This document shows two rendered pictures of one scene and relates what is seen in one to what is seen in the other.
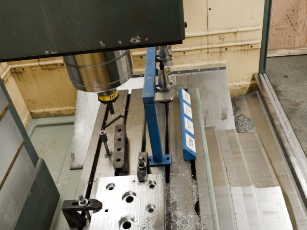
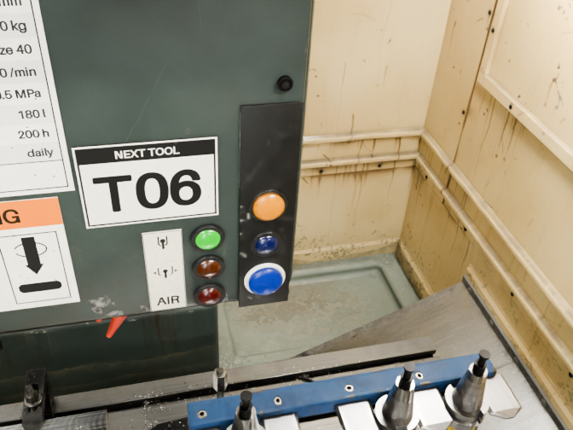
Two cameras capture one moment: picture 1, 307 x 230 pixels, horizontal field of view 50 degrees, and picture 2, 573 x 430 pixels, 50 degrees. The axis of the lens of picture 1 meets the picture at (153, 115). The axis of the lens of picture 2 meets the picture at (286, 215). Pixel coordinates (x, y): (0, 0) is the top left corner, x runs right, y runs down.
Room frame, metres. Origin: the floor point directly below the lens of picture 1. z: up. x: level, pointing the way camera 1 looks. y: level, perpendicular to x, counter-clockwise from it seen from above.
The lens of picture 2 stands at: (0.84, -0.49, 1.98)
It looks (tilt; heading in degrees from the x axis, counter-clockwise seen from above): 38 degrees down; 67
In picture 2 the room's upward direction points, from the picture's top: 4 degrees clockwise
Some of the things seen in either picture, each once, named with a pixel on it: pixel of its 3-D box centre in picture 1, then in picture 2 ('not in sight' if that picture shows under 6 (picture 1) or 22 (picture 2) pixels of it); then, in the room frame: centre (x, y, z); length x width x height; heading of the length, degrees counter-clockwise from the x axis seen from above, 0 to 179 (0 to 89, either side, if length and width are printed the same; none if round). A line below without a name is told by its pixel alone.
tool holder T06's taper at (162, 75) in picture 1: (162, 76); (245, 427); (0.99, -0.05, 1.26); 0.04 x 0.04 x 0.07
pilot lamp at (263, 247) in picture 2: not in sight; (266, 244); (0.98, -0.13, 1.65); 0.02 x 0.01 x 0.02; 173
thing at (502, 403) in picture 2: not in sight; (498, 398); (1.38, -0.10, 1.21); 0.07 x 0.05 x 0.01; 83
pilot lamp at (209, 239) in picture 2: not in sight; (207, 239); (0.93, -0.13, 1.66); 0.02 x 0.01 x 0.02; 173
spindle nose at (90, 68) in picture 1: (97, 53); not in sight; (0.71, 0.11, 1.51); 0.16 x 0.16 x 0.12
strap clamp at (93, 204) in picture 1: (83, 209); (37, 409); (0.70, 0.28, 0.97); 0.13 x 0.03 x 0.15; 83
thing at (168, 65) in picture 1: (164, 65); (359, 424); (1.16, -0.07, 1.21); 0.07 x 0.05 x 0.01; 83
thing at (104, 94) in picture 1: (106, 90); not in sight; (0.71, 0.11, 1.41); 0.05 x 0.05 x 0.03
